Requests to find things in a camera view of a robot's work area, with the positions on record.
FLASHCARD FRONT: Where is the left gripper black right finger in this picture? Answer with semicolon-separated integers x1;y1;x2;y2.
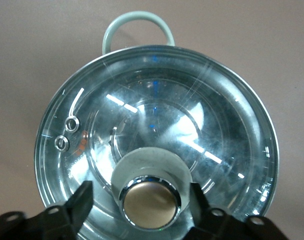
184;183;291;240

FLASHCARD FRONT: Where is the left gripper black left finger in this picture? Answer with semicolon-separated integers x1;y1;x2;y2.
0;180;94;240

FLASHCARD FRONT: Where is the glass lid with bronze knob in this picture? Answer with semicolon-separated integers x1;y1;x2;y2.
35;45;278;240

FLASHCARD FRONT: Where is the brown table mat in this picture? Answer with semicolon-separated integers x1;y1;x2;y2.
0;0;304;240

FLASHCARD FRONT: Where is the steel pot with grey handles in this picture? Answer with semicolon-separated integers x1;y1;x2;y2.
33;9;280;240

